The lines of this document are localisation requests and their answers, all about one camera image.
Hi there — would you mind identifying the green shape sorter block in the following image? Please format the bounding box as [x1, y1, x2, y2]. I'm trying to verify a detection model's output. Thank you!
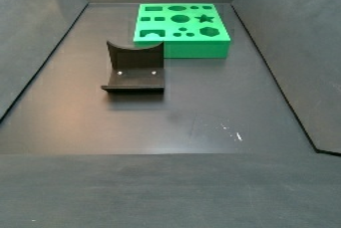
[134, 3, 230, 59]

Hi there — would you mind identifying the black curved holder stand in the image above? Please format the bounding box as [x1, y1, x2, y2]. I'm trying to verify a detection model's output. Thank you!
[102, 42, 166, 93]

